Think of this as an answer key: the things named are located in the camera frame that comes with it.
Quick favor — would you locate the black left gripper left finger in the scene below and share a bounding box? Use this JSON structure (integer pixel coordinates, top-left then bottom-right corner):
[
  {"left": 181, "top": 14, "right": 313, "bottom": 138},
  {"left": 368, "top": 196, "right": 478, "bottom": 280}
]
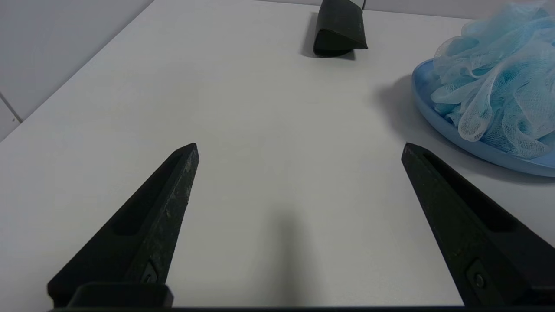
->
[{"left": 47, "top": 143, "right": 200, "bottom": 308}]

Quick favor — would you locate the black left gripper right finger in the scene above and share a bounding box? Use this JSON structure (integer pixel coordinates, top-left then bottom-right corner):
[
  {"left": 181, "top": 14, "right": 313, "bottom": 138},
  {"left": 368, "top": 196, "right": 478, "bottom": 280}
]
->
[{"left": 401, "top": 143, "right": 555, "bottom": 307}]

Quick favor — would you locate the light blue mesh loofah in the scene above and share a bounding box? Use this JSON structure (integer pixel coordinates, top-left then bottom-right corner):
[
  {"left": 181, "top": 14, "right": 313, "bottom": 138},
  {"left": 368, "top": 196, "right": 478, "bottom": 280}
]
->
[{"left": 430, "top": 1, "right": 555, "bottom": 160}]

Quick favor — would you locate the blue round plate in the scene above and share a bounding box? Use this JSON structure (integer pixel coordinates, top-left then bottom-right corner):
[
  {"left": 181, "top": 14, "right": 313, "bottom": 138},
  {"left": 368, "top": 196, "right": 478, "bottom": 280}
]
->
[{"left": 411, "top": 58, "right": 555, "bottom": 178}]

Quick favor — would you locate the black soft pouch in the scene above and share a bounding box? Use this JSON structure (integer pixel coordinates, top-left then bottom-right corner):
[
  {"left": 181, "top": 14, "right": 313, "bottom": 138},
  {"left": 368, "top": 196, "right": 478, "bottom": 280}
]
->
[{"left": 313, "top": 0, "right": 369, "bottom": 58}]

